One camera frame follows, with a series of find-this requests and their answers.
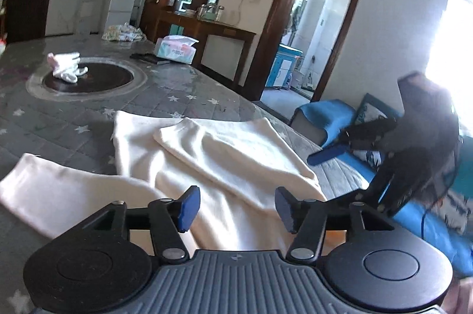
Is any dark wooden doorway frame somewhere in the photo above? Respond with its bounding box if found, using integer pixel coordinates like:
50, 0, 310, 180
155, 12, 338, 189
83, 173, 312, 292
244, 0, 374, 103

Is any small blue cabinet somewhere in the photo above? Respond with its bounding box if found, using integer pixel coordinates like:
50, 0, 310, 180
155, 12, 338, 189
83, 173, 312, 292
269, 44, 304, 89

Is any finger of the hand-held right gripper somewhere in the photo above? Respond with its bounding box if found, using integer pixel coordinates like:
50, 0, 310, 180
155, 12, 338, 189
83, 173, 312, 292
308, 145, 353, 167
339, 126, 375, 151

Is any white garment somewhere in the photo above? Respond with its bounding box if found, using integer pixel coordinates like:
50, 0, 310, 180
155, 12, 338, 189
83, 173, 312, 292
0, 110, 346, 257

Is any blue sofa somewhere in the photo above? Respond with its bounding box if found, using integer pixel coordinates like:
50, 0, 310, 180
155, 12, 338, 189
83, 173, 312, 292
289, 92, 473, 279

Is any round dark hotplate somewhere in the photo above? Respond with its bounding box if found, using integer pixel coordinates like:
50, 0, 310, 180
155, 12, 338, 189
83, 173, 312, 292
26, 56, 148, 101

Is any flat black remote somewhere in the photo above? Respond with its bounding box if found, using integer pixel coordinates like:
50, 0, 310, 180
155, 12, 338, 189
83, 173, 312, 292
130, 53, 171, 64

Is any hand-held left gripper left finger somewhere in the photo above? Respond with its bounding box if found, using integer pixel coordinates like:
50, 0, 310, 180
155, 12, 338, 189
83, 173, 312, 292
88, 186, 201, 262

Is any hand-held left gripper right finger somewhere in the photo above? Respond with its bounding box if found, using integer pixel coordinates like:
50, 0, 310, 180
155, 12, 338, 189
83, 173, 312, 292
275, 187, 404, 263

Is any bright window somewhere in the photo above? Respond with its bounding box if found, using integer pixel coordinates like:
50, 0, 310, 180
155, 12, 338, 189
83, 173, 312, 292
425, 0, 473, 139

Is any white patterned cushion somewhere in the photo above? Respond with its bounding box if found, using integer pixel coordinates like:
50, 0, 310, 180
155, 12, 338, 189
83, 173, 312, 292
430, 186, 472, 235

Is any blue patterned cushion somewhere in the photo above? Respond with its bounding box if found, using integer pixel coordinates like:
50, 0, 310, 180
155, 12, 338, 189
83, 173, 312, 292
354, 92, 404, 127

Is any pastel tissue box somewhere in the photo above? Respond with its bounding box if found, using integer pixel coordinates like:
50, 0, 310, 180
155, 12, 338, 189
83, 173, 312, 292
153, 35, 199, 64

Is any dark wooden wall cabinet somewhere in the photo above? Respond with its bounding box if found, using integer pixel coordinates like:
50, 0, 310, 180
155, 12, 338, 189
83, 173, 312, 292
140, 0, 257, 79

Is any patterned crumpled cloth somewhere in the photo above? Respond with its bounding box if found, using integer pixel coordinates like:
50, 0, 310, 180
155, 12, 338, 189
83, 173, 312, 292
101, 24, 147, 42

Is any white water dispenser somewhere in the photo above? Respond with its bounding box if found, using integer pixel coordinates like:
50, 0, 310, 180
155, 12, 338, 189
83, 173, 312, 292
76, 0, 99, 36

